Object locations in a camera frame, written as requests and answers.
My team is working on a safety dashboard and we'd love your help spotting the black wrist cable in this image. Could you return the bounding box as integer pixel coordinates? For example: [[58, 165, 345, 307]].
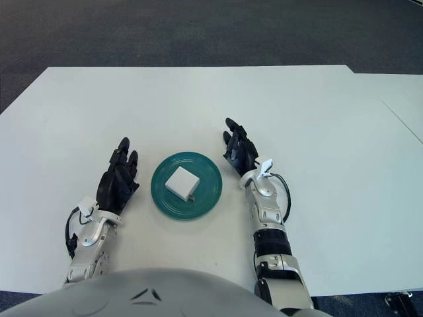
[[65, 206, 96, 258], [264, 173, 291, 225]]

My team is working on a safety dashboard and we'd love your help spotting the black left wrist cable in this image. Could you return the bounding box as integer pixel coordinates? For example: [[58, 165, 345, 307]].
[[65, 206, 96, 258]]

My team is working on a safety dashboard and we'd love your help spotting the white left wrist connector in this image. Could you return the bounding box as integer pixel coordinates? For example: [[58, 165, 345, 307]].
[[78, 196, 96, 221]]

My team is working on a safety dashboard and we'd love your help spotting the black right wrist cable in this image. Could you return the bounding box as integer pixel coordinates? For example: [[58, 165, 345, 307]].
[[264, 173, 291, 225]]

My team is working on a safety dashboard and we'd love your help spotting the teal round plate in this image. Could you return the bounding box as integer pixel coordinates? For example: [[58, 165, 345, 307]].
[[150, 151, 225, 221]]

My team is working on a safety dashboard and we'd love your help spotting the grey robot torso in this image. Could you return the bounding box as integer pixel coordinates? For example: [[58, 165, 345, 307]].
[[0, 267, 285, 317]]

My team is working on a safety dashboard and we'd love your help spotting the white cube charger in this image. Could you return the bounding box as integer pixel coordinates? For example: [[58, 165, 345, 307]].
[[165, 166, 200, 202]]

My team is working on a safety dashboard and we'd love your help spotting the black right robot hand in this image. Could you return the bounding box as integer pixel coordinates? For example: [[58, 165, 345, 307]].
[[222, 117, 260, 178]]

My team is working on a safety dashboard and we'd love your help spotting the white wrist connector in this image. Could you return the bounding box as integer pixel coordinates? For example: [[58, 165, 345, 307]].
[[257, 158, 274, 179], [78, 196, 96, 221]]

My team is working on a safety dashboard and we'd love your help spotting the black metal table leg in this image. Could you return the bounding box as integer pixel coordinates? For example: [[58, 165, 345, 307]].
[[384, 291, 414, 317]]

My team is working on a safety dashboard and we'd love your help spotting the white right wrist connector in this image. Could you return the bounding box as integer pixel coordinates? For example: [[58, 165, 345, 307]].
[[257, 158, 274, 179]]

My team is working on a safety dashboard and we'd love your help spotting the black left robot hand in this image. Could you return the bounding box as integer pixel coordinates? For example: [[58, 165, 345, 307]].
[[96, 137, 141, 214]]

